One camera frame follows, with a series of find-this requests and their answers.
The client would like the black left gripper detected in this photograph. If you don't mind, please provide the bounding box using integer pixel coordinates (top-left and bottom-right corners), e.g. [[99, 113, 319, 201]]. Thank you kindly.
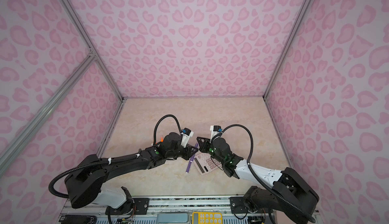
[[167, 142, 199, 160]]

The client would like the purple highlighter pen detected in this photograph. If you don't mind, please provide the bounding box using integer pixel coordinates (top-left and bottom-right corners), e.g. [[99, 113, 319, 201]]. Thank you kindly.
[[191, 143, 199, 162], [185, 160, 193, 173]]

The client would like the black left camera cable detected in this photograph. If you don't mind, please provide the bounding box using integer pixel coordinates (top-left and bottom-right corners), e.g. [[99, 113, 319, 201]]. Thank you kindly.
[[48, 114, 182, 199]]

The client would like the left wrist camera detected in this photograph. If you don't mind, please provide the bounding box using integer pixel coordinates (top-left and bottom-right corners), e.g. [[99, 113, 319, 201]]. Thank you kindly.
[[180, 128, 193, 148]]

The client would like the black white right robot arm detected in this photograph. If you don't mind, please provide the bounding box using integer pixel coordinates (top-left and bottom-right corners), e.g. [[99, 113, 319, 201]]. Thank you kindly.
[[197, 137, 319, 224]]

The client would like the black right camera cable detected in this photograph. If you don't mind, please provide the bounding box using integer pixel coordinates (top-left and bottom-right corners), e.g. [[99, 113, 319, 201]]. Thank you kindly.
[[220, 124, 317, 224]]

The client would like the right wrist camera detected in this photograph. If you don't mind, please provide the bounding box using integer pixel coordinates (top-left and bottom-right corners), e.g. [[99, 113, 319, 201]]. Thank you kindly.
[[210, 125, 222, 139]]

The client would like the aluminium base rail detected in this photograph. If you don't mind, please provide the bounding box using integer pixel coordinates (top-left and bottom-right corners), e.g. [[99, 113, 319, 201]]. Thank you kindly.
[[59, 195, 320, 224]]

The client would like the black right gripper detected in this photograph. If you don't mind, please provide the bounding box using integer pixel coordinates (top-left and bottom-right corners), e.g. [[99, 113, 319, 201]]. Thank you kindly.
[[195, 138, 225, 165]]

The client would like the grey metal pencil case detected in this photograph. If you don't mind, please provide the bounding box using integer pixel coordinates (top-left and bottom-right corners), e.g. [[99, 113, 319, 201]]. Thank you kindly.
[[156, 212, 190, 224]]

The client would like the white pink calculator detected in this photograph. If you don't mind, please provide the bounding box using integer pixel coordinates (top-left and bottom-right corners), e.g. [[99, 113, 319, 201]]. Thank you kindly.
[[193, 153, 222, 175]]

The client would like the yellow calculator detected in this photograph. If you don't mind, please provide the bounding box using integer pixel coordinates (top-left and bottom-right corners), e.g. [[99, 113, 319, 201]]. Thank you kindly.
[[191, 212, 223, 224]]

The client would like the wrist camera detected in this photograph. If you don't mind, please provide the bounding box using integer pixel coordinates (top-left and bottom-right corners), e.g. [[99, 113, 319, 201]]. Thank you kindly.
[[210, 125, 222, 139], [180, 128, 193, 148]]

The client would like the black camera cable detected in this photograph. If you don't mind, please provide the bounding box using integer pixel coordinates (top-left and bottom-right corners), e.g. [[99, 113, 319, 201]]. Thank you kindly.
[[220, 124, 317, 224], [48, 114, 182, 199]]

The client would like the diagonal aluminium frame bar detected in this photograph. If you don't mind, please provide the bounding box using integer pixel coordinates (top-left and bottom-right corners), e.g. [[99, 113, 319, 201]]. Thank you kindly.
[[1, 52, 96, 176]]

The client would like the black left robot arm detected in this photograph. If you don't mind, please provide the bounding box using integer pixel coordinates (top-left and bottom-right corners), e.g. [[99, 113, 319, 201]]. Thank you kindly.
[[65, 132, 198, 209]]

